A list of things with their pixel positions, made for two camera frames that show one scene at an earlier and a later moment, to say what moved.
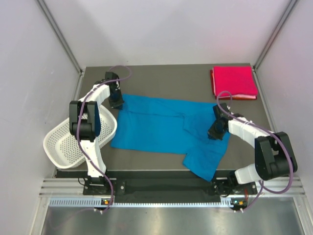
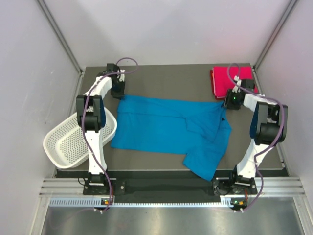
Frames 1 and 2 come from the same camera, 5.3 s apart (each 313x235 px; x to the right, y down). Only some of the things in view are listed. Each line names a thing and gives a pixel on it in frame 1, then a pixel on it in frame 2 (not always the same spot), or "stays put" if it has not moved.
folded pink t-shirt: [239, 80] stays put
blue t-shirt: [156, 126] stays put
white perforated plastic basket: [61, 151] stays put
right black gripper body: [214, 131] -> [232, 102]
